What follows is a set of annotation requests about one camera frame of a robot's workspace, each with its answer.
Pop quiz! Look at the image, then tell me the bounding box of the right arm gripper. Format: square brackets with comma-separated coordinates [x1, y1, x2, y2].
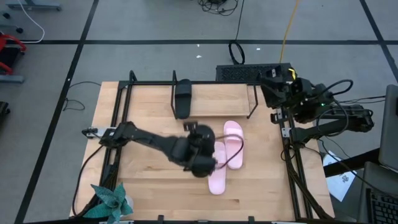
[258, 75, 315, 110]

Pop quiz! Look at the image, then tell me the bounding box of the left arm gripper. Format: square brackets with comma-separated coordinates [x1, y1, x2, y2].
[183, 133, 218, 179]

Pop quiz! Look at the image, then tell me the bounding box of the pink slide sandal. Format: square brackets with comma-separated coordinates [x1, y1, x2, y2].
[223, 120, 245, 170]
[207, 141, 228, 196]

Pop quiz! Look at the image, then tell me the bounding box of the black keyboard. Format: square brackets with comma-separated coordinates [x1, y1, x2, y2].
[215, 62, 294, 83]

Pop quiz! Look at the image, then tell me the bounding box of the green plant in white pot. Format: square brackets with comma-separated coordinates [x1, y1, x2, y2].
[82, 182, 135, 224]

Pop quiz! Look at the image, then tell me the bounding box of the black desk beam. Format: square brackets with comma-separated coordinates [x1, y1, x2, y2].
[323, 148, 381, 178]

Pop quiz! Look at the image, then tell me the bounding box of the white paper sheet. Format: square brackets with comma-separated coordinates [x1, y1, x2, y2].
[322, 151, 358, 203]

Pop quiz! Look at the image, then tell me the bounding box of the grey laptop lid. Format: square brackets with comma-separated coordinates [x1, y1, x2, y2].
[377, 83, 398, 172]

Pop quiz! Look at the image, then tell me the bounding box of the grey laptop with keyboard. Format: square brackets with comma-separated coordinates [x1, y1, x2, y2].
[357, 161, 398, 224]

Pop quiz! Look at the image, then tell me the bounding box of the grey metal base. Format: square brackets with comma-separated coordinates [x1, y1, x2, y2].
[0, 74, 25, 84]

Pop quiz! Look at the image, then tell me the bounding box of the red and black trolley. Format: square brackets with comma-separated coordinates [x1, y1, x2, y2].
[0, 32, 28, 76]

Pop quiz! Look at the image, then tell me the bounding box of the grey desk foot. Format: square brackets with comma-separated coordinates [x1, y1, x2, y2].
[4, 0, 62, 12]

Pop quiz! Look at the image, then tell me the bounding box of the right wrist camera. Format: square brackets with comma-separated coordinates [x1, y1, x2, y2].
[271, 66, 296, 82]

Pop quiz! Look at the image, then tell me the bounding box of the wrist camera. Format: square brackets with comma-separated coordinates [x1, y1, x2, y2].
[182, 121, 200, 133]
[271, 66, 296, 82]

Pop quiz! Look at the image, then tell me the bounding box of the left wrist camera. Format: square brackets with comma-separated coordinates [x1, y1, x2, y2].
[182, 121, 200, 133]

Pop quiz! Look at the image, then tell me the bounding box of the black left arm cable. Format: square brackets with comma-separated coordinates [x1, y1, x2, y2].
[214, 133, 245, 170]

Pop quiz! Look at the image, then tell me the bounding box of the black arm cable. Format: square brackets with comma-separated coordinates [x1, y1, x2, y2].
[214, 133, 245, 170]
[315, 79, 355, 138]

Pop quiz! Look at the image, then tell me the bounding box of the wooden shelf black wire frame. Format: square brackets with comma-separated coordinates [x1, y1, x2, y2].
[169, 70, 259, 121]

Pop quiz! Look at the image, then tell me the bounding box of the coiled black floor cable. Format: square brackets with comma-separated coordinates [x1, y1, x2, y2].
[228, 0, 246, 65]

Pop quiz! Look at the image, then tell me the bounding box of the yellow floor cable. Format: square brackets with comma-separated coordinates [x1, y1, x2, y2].
[279, 0, 301, 64]

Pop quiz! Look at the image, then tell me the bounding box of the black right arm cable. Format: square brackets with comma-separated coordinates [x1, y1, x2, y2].
[315, 79, 355, 138]

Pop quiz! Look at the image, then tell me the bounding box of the black aluminium table frame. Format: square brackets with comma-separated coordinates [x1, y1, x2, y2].
[93, 70, 335, 224]

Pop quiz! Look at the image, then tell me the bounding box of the tangled black cable bundle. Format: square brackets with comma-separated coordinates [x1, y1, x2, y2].
[197, 0, 239, 17]

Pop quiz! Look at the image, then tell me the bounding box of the black base cable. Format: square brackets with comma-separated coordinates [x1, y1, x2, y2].
[72, 143, 105, 218]

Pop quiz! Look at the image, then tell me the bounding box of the thin black floor cable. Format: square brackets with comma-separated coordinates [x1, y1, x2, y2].
[62, 80, 103, 112]

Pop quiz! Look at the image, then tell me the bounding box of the white floor cable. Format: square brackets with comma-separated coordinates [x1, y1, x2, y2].
[17, 0, 46, 44]

